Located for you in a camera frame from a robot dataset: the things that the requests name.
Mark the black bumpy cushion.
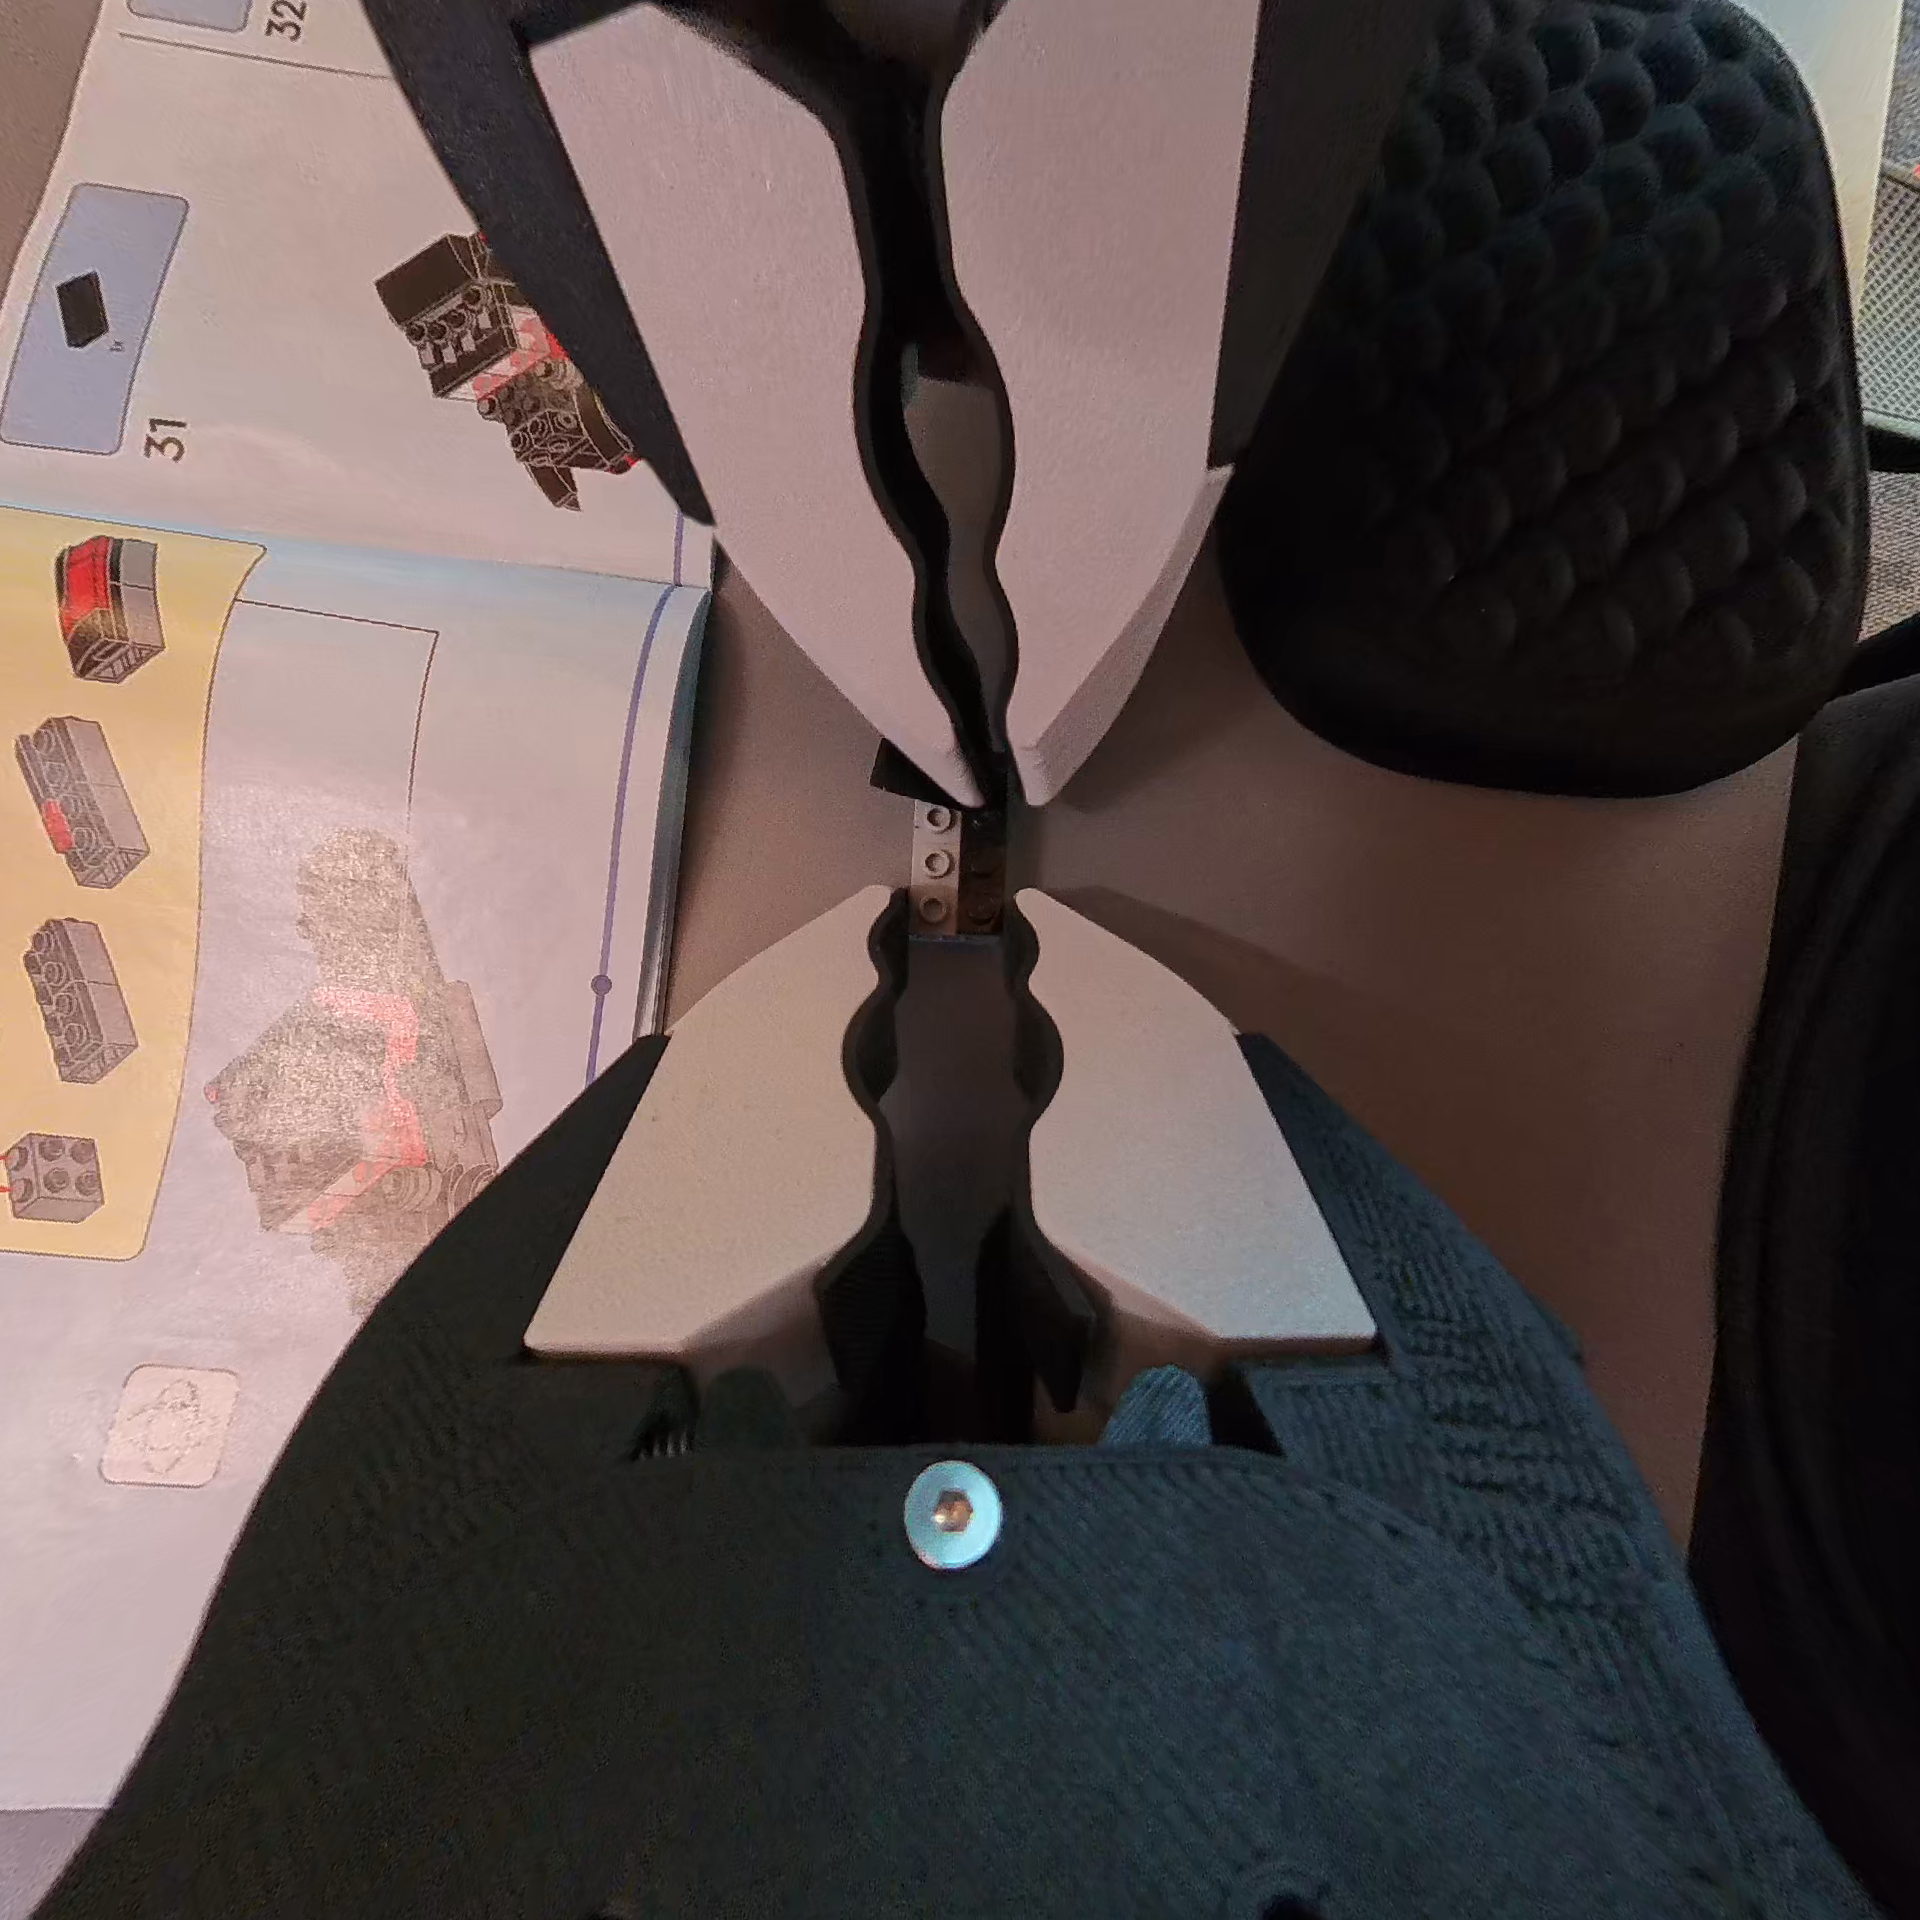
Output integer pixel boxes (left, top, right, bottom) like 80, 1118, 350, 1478
1216, 0, 1873, 799

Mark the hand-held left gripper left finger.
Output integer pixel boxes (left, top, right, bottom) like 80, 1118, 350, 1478
520, 882, 928, 1413

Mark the toy brick instruction booklet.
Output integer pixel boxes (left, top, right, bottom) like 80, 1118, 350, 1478
0, 0, 719, 1893

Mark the person's black jacket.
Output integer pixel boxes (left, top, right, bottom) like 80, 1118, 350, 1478
1687, 622, 1920, 1920

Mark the white panel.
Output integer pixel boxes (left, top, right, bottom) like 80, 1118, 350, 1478
1796, 0, 1895, 407

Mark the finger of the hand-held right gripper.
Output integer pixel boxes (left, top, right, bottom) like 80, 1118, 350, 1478
525, 0, 993, 807
933, 0, 1261, 805

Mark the grey desk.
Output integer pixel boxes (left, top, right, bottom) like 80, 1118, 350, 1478
0, 0, 1800, 1548

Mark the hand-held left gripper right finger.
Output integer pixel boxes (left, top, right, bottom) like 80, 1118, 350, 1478
989, 884, 1383, 1413

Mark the grey and black toy brick assembly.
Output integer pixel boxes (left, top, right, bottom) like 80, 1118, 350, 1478
871, 737, 1022, 951

